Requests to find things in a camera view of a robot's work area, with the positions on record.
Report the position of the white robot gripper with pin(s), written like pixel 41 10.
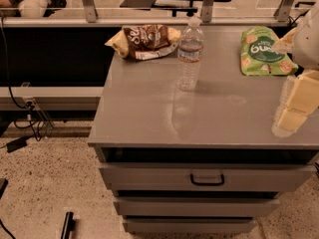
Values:
pixel 307 47

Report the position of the clear plastic water bottle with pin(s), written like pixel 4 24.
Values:
pixel 189 54

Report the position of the green snack bag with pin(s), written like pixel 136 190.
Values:
pixel 257 57

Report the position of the grey drawer cabinet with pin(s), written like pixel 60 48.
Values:
pixel 143 117

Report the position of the top grey drawer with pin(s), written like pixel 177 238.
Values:
pixel 175 176

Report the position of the grey drawer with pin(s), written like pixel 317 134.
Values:
pixel 188 225
pixel 195 207
pixel 175 176

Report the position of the brown snack chip bag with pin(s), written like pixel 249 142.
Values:
pixel 145 42

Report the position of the middle grey drawer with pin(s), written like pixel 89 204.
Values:
pixel 195 207

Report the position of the bottom grey drawer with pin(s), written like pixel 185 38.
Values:
pixel 188 225

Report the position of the black bar on floor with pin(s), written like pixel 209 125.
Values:
pixel 68 225

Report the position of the black power adapter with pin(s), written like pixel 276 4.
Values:
pixel 16 144

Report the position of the black drawer handle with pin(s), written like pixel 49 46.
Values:
pixel 207 181

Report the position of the metal railing frame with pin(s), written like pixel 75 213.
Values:
pixel 98 13

